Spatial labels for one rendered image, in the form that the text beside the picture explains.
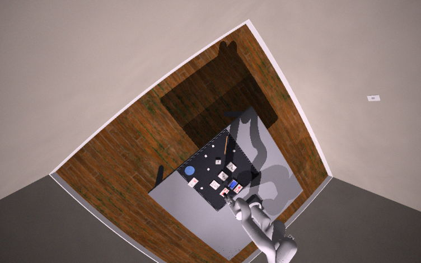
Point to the blue playing card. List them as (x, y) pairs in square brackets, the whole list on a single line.
[(232, 184)]

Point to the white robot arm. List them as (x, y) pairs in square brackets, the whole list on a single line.
[(267, 239)]

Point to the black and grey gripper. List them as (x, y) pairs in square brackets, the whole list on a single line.
[(227, 198)]

